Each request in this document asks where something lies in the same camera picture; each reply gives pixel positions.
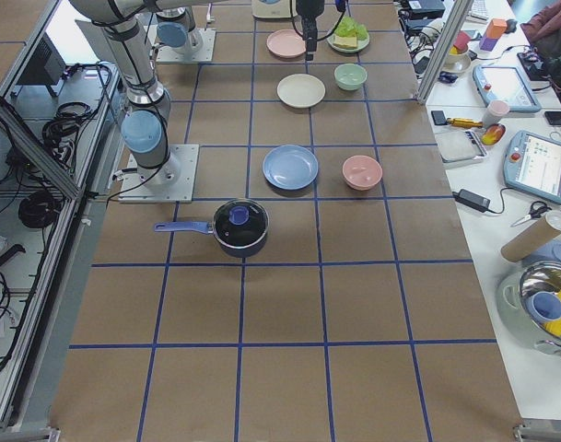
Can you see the green bowl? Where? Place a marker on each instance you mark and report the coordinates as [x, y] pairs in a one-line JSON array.
[[350, 77]]

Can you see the aluminium frame post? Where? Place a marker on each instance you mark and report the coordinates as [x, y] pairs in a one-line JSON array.
[[456, 17]]

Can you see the kitchen scale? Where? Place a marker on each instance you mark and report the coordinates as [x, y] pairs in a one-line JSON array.
[[456, 147]]

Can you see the pink bowl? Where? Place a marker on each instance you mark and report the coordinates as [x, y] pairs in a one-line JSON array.
[[362, 173]]

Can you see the steel mixing bowl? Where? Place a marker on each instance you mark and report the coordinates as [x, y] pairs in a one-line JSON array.
[[542, 276]]

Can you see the scissors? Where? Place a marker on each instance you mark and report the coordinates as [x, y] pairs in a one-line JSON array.
[[536, 210]]

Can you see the pink cup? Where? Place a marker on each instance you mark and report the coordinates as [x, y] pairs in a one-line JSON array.
[[495, 111]]

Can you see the lower teach pendant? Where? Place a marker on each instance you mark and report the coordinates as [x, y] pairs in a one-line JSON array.
[[532, 164]]

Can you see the glass pot lid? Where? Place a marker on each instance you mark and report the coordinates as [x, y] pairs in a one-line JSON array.
[[240, 223]]

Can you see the cardboard tube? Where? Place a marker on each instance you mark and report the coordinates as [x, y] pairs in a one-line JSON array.
[[547, 228]]

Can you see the blue plate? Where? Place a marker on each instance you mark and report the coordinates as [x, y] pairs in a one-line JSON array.
[[290, 167]]

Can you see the blue saucepan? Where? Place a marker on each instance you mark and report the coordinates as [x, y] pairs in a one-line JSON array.
[[207, 228]]

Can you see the cream plate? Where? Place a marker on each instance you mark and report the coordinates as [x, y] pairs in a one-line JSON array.
[[301, 91]]

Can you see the white toaster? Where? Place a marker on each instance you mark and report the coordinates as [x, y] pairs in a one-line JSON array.
[[273, 9]]

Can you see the green plate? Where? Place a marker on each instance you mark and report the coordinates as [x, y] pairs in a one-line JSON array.
[[361, 44]]

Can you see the black phone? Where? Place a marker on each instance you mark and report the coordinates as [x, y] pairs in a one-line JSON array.
[[553, 117]]

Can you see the teach pendant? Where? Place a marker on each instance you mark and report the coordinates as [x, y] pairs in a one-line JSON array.
[[532, 164], [505, 83]]

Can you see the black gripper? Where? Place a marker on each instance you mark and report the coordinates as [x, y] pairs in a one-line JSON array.
[[309, 14]]

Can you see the upper teach pendant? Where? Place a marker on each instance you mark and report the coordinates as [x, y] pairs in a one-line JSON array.
[[505, 83]]

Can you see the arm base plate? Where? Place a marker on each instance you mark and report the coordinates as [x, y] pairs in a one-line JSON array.
[[174, 182], [179, 46]]

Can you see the purple orange block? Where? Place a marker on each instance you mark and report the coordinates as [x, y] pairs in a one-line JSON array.
[[495, 29]]

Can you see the toy mango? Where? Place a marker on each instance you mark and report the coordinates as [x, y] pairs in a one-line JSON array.
[[493, 134]]

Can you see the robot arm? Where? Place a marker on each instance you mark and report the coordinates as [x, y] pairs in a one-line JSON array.
[[144, 128], [183, 17]]

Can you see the black power adapter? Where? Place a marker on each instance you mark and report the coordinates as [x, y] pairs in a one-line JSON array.
[[472, 200]]

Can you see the lettuce leaf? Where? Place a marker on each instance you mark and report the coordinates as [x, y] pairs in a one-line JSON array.
[[348, 27]]

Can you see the yellow screwdriver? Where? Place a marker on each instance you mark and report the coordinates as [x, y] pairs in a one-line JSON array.
[[464, 123]]

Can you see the blue cup in bowl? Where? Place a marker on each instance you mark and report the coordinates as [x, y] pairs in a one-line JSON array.
[[545, 306]]

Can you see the bread slice on plate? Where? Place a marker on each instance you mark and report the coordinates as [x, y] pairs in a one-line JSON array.
[[345, 42]]

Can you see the bowl with toy blocks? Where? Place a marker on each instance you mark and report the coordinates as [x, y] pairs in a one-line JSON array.
[[458, 49]]

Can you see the pink plate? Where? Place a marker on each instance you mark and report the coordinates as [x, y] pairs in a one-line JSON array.
[[286, 44]]

